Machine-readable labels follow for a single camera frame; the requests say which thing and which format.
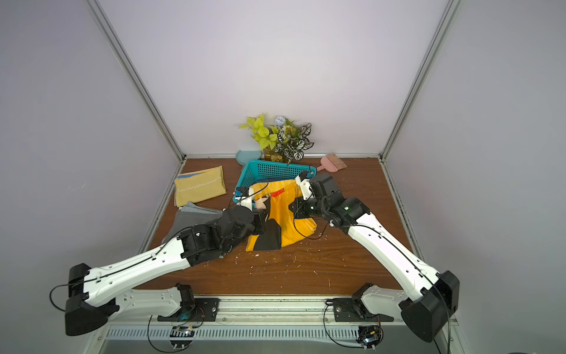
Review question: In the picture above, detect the yellow black patterned pillowcase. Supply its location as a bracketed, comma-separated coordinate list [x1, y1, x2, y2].
[246, 180, 317, 252]

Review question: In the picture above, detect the plain grey pillowcase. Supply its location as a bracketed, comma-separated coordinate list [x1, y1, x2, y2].
[162, 203, 223, 244]

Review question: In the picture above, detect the mustard zigzag pillowcase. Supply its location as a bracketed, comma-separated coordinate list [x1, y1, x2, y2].
[175, 166, 226, 207]

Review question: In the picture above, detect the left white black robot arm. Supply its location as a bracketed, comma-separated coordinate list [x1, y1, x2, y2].
[64, 206, 266, 336]

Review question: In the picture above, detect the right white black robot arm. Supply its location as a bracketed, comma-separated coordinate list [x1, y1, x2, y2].
[288, 173, 460, 342]

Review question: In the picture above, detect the teal plastic basket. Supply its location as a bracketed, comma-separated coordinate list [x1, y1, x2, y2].
[232, 160, 317, 203]

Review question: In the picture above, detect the pink hand brush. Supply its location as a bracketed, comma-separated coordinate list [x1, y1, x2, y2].
[317, 154, 347, 173]

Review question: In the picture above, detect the teal dustpan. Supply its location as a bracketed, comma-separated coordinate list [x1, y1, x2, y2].
[236, 150, 262, 166]

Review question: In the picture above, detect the artificial green plant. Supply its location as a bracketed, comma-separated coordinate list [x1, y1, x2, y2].
[239, 114, 315, 165]

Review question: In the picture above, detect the left circuit board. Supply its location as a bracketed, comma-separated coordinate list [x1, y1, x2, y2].
[169, 326, 196, 352]

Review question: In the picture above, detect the circuit board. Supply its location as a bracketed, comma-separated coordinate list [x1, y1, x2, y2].
[169, 326, 196, 352]
[356, 325, 384, 351]

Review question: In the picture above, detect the right circuit board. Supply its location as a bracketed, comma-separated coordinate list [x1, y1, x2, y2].
[356, 325, 384, 351]

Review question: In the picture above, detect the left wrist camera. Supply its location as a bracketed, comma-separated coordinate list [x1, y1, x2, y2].
[234, 187, 254, 210]

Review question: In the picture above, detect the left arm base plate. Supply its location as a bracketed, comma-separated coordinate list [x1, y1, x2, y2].
[157, 297, 221, 322]

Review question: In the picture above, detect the aluminium front rail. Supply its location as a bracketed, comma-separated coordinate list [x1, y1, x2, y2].
[108, 288, 405, 323]

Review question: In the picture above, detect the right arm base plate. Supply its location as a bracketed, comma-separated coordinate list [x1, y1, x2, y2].
[330, 298, 394, 322]

